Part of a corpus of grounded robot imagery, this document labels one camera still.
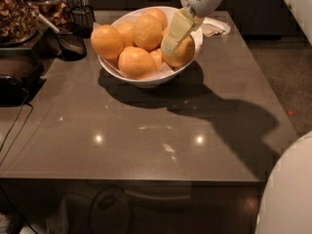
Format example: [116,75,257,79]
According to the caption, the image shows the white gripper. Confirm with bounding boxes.
[161,0,222,56]

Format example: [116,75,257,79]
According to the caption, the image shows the yellowish orange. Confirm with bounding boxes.
[161,36,195,69]

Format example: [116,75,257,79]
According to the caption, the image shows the white ceramic bowl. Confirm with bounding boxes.
[98,6,203,88]

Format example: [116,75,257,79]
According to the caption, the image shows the top centre orange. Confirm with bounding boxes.
[133,15,163,51]

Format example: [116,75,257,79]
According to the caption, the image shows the small low centre orange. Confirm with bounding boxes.
[150,48,164,69]

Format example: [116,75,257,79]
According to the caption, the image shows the back left orange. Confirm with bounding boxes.
[117,21,135,47]

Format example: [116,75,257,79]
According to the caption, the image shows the front centre orange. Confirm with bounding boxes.
[118,47,157,80]

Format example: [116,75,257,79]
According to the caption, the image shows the left front orange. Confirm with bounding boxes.
[91,24,124,60]

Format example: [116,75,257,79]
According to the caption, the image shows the crumpled white napkin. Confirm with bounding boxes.
[201,17,231,37]

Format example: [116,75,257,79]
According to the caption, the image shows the black mesh cup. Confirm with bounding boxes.
[71,5,95,38]

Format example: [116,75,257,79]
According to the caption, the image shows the dark glass cup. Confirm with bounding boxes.
[56,22,87,61]

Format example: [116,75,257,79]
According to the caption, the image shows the large glass nut jar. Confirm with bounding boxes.
[0,0,37,48]

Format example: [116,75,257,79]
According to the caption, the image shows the black appliance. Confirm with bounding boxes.
[0,51,46,105]

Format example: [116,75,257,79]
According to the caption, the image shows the white spoon handle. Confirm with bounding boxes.
[26,3,60,33]

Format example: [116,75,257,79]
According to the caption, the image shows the black power cable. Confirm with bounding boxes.
[0,73,35,234]

